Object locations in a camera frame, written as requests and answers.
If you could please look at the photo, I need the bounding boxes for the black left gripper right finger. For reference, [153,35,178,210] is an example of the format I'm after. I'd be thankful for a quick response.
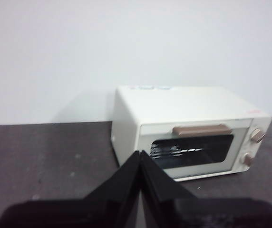
[139,151,272,228]

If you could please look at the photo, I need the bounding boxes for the white Toshiba toaster oven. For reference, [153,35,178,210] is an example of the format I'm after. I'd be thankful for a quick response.
[112,85,272,182]

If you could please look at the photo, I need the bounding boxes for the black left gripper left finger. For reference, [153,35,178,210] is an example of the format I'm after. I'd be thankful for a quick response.
[0,150,142,228]

